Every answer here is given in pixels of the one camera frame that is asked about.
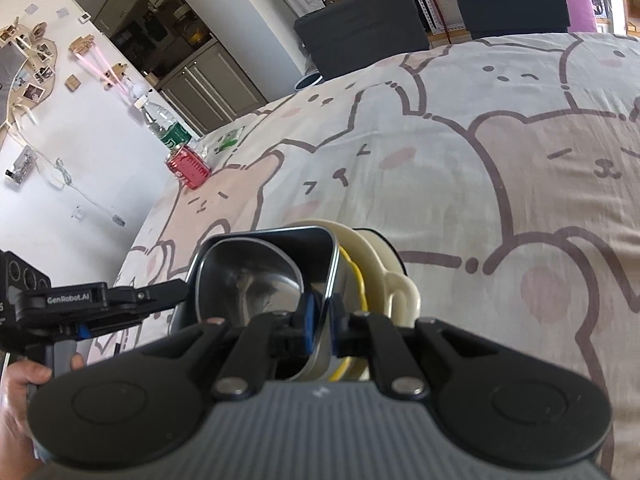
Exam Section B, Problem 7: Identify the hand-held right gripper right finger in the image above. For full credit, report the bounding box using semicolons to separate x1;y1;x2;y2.
327;305;472;401

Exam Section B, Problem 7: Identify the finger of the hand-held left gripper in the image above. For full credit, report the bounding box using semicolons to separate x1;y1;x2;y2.
74;309;168;342
106;279;194;313

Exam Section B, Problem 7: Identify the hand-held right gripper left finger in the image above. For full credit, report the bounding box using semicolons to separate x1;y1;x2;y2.
167;295;319;402

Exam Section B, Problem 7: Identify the shiny square steel bowl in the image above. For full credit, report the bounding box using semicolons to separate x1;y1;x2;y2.
186;227;344;382

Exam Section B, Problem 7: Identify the floral yellow rimmed bowl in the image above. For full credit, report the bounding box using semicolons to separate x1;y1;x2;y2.
330;244;374;384

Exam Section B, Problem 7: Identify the cream bowl with handles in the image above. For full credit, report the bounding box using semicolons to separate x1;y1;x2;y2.
285;219;424;384

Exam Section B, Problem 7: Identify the round steel bowl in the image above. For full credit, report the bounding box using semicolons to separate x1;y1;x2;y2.
206;239;305;332

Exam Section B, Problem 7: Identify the white leaf print plate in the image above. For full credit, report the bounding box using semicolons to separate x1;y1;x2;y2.
355;227;410;281

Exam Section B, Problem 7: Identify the person's left hand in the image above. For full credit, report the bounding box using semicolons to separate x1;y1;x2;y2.
0;354;86;480

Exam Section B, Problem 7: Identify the green label water bottle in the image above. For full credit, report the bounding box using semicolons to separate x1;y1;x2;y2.
134;94;194;154

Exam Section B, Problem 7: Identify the green snack packet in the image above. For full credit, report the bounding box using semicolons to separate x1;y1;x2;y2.
215;127;246;154

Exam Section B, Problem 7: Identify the grey kitchen cabinet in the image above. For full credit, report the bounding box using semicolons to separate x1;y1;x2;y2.
156;42;269;134

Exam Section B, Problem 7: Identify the cartoon printed tablecloth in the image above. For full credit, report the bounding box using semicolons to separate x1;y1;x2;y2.
85;31;640;480

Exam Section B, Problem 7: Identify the wooden photo board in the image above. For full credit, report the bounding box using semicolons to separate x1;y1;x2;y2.
0;19;59;127

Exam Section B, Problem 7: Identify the grey waste bin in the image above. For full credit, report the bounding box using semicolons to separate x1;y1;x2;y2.
292;72;324;92

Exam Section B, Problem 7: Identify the dark grey chair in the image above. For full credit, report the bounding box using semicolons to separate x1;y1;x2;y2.
445;0;571;41
293;0;431;81

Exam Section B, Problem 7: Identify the white cable with plug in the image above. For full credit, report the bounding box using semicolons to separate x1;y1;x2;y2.
50;156;127;227

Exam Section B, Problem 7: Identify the small wall mounted device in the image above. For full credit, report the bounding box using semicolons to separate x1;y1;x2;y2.
4;145;40;187

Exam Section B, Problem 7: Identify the wooden clip wall decoration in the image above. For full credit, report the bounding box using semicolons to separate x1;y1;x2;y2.
66;33;129;94

